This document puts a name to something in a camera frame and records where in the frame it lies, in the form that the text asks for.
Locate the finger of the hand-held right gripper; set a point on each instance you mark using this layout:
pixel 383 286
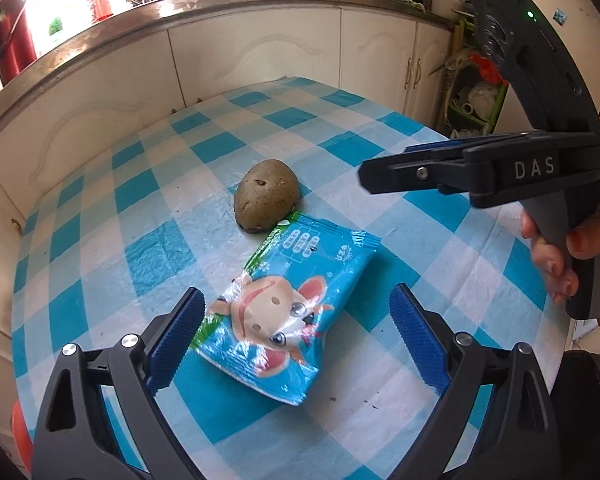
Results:
pixel 432 147
pixel 405 176

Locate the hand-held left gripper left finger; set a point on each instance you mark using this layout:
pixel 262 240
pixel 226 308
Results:
pixel 175 340

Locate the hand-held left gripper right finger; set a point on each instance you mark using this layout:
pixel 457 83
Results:
pixel 420 340

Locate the blue cartoon snack packet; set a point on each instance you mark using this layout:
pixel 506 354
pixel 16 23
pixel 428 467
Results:
pixel 285 300

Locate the brown potato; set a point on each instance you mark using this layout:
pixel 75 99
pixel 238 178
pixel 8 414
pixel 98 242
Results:
pixel 265 192

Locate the person's right hand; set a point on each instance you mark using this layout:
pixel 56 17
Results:
pixel 550 265

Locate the green storage rack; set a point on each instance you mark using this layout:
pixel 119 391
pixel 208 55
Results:
pixel 475 100

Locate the blue checkered tablecloth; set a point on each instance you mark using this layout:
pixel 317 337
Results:
pixel 155 210

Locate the white refrigerator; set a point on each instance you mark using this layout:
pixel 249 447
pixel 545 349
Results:
pixel 580 20

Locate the orange plastic stool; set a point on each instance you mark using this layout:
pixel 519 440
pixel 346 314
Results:
pixel 21 435

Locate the cream kitchen cabinet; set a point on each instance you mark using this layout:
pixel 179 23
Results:
pixel 230 55

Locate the steel kitchen countertop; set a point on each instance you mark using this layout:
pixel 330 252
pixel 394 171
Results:
pixel 180 12

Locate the green bottle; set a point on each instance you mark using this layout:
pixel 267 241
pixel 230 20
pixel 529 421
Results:
pixel 55 32

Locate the red thermos flask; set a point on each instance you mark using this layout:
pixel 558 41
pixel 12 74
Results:
pixel 15 35

